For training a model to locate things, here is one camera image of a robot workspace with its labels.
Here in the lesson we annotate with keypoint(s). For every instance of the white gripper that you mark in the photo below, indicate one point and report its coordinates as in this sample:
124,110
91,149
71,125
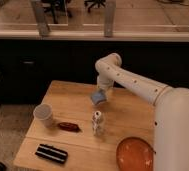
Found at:
104,83

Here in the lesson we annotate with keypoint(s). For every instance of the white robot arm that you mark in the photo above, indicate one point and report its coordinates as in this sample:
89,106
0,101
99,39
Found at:
171,133

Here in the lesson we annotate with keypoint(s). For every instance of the dark red oblong object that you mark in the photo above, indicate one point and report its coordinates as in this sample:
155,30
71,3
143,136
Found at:
69,126

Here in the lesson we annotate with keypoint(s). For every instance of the wooden table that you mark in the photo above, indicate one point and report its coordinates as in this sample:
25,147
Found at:
125,115

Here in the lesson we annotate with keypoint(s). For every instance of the white paper cup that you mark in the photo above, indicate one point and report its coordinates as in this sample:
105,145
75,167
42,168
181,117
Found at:
43,113

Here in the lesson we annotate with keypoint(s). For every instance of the black office chair right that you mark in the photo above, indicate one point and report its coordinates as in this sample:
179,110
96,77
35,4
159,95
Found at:
94,2

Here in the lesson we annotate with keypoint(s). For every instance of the black office chair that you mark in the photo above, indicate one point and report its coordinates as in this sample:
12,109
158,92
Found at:
94,2
56,5

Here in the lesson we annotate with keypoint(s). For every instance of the black cabinet front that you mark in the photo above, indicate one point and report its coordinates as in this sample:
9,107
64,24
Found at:
27,67

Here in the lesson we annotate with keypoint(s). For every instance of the black white striped box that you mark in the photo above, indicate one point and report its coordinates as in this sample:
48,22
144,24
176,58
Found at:
51,153

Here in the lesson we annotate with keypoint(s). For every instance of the black office chair left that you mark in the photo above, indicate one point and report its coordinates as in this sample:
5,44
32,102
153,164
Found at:
56,5

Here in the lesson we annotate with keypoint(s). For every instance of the grey metal post right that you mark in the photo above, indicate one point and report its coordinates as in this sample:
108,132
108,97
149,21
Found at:
109,17

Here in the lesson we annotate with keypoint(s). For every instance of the grey metal post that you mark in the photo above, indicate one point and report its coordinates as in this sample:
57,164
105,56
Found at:
109,17
42,24

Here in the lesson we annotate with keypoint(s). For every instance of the grey metal post left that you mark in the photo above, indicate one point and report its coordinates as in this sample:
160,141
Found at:
42,24

